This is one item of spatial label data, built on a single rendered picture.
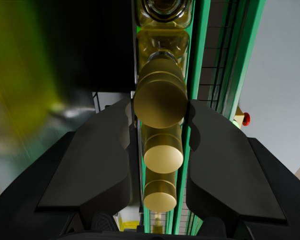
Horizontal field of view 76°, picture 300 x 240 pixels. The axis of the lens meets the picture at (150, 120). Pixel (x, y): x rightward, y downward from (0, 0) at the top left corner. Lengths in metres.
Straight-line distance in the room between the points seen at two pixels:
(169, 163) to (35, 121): 0.13
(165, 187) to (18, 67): 0.17
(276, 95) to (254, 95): 0.06
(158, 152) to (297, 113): 0.62
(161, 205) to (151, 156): 0.07
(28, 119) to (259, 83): 0.57
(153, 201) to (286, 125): 0.60
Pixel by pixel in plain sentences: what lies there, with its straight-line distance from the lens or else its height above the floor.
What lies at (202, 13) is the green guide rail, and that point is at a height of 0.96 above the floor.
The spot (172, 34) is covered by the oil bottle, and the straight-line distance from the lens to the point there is 0.20.
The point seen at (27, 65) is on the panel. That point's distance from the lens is 0.21.
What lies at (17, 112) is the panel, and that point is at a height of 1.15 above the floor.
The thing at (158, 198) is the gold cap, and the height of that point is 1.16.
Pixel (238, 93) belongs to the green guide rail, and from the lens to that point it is 0.37.
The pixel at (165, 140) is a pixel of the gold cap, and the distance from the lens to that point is 0.16.
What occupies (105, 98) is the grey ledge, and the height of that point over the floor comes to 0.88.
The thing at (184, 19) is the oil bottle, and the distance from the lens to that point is 0.19.
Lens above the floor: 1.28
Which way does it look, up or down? 57 degrees down
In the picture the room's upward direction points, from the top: 174 degrees counter-clockwise
